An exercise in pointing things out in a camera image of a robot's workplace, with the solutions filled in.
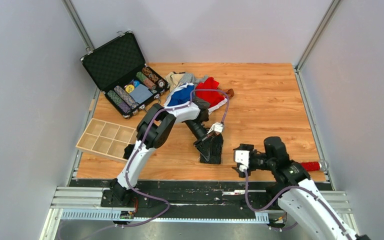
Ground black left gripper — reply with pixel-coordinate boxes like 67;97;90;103
184;120;217;162

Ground black pinstriped underwear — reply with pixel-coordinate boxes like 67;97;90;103
199;134;224;165

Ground red underwear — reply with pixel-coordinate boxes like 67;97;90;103
195;77;228;113

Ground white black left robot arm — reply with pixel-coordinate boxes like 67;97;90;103
109;101;211;207

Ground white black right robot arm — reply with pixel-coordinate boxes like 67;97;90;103
233;136;369;240

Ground grey-green underwear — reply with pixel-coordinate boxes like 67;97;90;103
193;96;210;110

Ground blue underwear white waistband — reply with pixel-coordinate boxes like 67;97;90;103
164;83;195;107

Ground brown underwear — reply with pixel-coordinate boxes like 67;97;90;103
223;88;235;100

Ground grey striped underwear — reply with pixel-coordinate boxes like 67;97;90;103
177;72;209;87

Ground beige underwear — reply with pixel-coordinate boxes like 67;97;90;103
164;71;185;92

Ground rolled black underwear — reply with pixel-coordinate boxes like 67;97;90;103
122;144;135;160

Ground red glitter lint roller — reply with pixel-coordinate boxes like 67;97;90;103
300;159;329;172

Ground wooden compartment tray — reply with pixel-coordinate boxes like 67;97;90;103
76;118;137;163

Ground black aluminium poker chip case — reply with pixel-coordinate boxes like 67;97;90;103
80;31;171;119

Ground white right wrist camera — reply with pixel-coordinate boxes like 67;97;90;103
233;149;250;173

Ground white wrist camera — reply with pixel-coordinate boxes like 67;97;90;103
207;122;225;135
233;149;250;173

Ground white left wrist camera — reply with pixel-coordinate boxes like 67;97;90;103
207;122;225;135

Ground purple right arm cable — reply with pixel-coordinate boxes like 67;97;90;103
243;167;352;240

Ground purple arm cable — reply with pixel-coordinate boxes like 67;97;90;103
112;88;230;229
243;167;352;240

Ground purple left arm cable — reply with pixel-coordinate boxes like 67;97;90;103
112;88;230;229

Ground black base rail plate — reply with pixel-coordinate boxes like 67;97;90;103
70;179;275;220

